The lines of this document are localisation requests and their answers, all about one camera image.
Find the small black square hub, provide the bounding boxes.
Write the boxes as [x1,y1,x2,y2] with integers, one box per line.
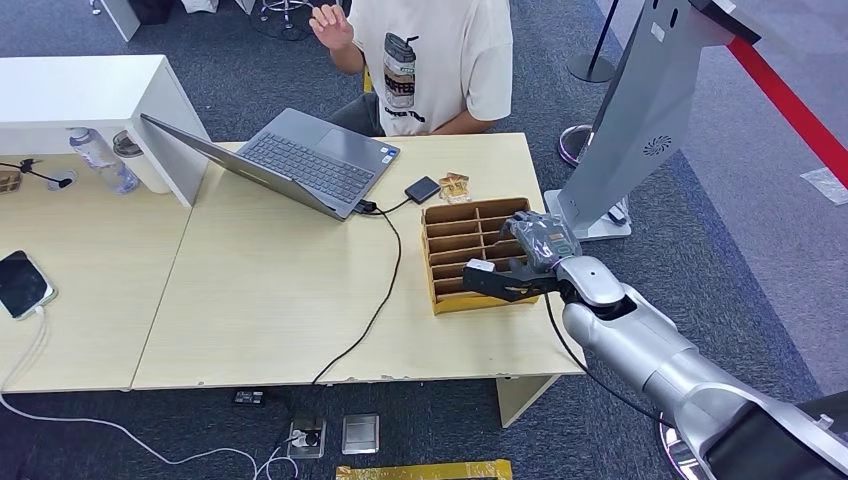
[404,176,442,205]

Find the clear plastic water bottle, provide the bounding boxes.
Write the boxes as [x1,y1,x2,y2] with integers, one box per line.
[66,127,140,196]

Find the office chair base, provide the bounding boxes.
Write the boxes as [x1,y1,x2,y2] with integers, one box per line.
[248,0,327,42]

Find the metal floor cover plate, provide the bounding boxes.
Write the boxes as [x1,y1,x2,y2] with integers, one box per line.
[341,413,381,456]

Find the black stanchion pole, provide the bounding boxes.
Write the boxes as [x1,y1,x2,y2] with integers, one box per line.
[566,0,621,85]

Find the cardboard divider box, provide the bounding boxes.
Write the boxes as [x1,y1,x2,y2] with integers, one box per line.
[421,197,541,316]

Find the clear floor tape patch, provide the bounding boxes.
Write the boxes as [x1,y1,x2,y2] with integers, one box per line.
[800,166,848,206]

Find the floor power socket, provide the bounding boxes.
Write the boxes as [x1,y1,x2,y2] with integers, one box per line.
[286,417,327,460]

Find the white charging cable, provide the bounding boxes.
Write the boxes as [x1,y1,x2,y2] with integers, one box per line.
[0,305,301,480]

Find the black smartphone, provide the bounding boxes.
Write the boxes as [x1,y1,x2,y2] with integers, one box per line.
[0,249,58,322]

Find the person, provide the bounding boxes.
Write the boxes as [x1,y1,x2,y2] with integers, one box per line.
[309,0,515,137]

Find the chrome stanchion base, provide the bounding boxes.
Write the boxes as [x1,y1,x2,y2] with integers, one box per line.
[556,124,596,168]

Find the grey kiosk stand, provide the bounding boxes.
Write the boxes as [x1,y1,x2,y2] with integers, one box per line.
[543,0,762,242]

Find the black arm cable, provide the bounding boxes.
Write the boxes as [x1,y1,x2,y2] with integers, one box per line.
[543,294,674,427]

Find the chrome robot base ring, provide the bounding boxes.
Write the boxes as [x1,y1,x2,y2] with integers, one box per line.
[659,418,715,480]

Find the white desk shelf riser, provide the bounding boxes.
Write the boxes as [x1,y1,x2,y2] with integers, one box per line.
[0,54,212,209]

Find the yellow flat cardboard piece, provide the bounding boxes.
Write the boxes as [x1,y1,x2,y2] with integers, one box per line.
[335,459,513,480]

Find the short black hub cable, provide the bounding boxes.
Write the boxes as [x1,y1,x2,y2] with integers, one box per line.
[372,195,412,217]

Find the grey open laptop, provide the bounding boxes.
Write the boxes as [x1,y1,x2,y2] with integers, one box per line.
[139,107,401,222]

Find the red barrier belt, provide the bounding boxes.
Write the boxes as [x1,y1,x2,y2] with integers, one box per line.
[726,36,848,191]

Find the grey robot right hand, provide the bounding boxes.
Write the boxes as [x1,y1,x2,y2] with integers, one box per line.
[500,210,583,274]

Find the white tumbler with lid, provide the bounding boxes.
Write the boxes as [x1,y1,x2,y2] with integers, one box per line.
[111,130,172,195]

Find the black laptop power cable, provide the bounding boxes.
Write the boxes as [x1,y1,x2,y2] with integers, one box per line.
[311,199,403,386]

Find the gold wrapped snack pile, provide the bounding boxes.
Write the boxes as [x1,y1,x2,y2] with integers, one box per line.
[438,172,472,203]

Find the person's right hand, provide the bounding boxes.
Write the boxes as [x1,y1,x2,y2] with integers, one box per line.
[309,3,356,52]

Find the beige table leg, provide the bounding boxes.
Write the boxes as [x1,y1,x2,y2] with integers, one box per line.
[496,374,562,429]

